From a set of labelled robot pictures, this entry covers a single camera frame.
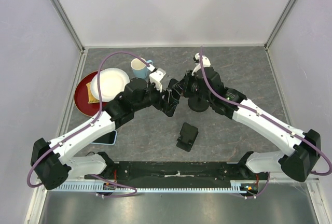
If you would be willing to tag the black folding phone stand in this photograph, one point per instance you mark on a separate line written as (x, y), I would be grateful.
(187, 137)

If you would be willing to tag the black round-base phone stand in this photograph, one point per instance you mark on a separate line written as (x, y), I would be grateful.
(197, 104)

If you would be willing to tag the blue-cased smartphone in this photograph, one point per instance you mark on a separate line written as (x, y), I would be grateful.
(107, 139)

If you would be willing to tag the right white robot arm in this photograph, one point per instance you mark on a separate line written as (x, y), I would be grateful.
(298, 150)

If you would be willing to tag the white paper plate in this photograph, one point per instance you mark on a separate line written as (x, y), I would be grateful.
(112, 82)

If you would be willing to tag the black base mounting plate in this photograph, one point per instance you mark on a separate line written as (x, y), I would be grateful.
(141, 173)

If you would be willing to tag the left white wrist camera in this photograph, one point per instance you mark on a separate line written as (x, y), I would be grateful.
(156, 76)

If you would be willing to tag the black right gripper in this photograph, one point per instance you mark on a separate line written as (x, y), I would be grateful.
(182, 87)

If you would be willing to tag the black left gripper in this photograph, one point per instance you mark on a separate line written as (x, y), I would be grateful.
(166, 106)

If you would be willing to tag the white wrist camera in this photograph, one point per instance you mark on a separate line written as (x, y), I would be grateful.
(205, 63)
(156, 76)

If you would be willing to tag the red round tray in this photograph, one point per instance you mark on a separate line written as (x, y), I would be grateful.
(81, 97)

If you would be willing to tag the light blue ceramic mug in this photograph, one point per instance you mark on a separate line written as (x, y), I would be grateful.
(139, 68)

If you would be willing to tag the black smartphone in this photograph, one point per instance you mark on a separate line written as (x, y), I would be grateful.
(175, 90)

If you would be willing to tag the yellow sponge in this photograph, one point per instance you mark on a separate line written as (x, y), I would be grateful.
(91, 98)

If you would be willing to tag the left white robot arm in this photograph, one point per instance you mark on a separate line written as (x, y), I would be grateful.
(54, 161)

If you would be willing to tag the light blue cable duct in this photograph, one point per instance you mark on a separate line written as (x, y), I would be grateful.
(101, 187)

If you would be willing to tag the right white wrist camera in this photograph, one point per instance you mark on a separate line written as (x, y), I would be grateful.
(205, 63)

